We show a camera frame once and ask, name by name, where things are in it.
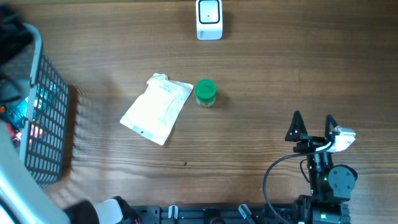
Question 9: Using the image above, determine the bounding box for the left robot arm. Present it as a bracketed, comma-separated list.
[1, 3, 141, 223]

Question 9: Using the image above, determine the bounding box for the green lidded jar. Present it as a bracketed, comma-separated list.
[195, 80, 217, 108]

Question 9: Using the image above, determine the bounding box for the teal Listerine mouthwash bottle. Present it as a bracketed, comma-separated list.
[6, 82, 68, 129]

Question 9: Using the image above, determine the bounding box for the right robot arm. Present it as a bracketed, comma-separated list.
[285, 111, 358, 224]

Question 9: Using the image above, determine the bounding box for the white snack pouch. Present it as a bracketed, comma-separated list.
[120, 73, 193, 146]

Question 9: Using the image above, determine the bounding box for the black right camera cable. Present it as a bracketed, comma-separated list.
[262, 141, 335, 224]

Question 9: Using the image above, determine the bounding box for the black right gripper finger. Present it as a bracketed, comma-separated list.
[285, 111, 308, 142]
[325, 114, 338, 140]

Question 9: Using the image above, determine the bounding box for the grey plastic mesh basket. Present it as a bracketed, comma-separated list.
[1, 24, 70, 189]

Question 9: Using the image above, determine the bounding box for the red Kleenex tissue pack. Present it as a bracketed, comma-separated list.
[11, 126, 45, 147]

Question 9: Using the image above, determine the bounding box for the white barcode scanner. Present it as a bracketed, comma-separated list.
[195, 0, 223, 40]

